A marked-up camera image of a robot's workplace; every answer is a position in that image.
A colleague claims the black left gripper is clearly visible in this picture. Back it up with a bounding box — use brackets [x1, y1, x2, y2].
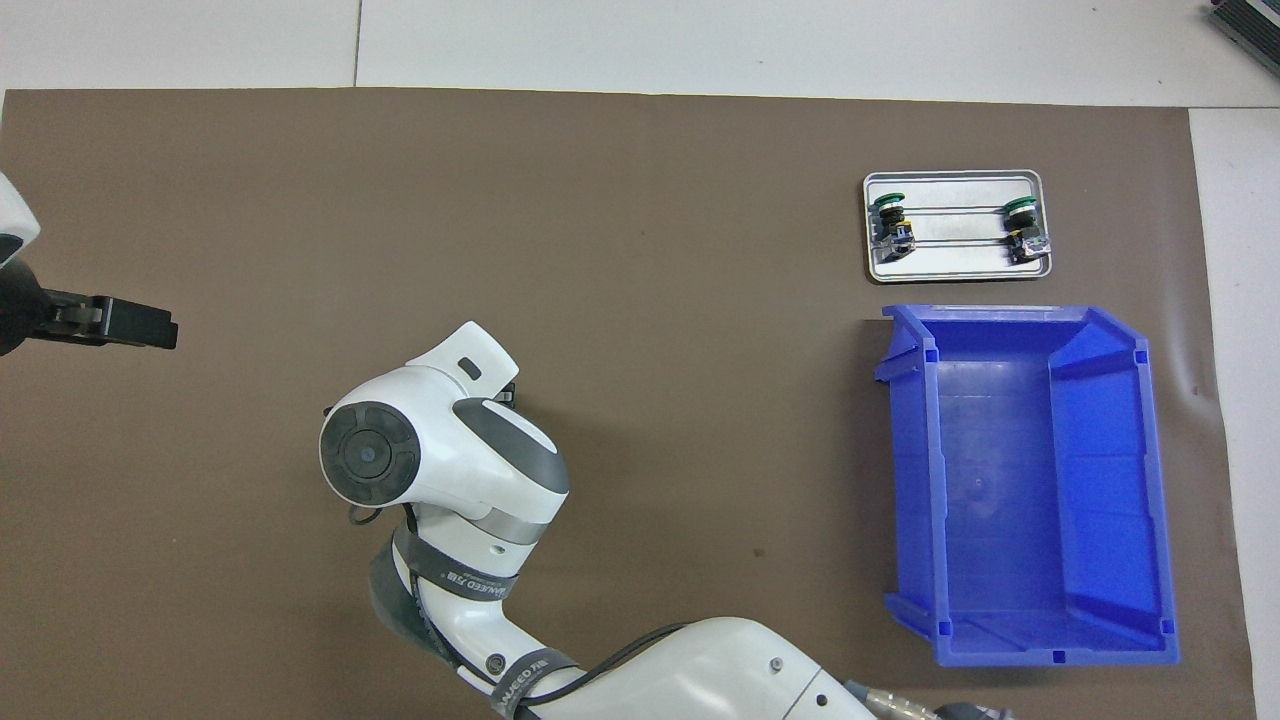
[0, 262, 179, 358]

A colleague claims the brown table mat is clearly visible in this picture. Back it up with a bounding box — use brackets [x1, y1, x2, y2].
[0, 88, 1259, 720]

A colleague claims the silver metal tray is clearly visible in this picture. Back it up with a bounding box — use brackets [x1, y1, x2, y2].
[862, 169, 1054, 284]

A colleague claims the blue plastic storage bin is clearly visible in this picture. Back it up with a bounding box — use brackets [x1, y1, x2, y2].
[874, 303, 1181, 669]

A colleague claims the dark ribbed device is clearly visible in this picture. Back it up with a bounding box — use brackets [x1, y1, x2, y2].
[1205, 0, 1280, 51]

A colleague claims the green push button switch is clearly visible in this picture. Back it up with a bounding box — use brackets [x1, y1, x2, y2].
[1002, 197, 1051, 265]
[870, 191, 918, 263]

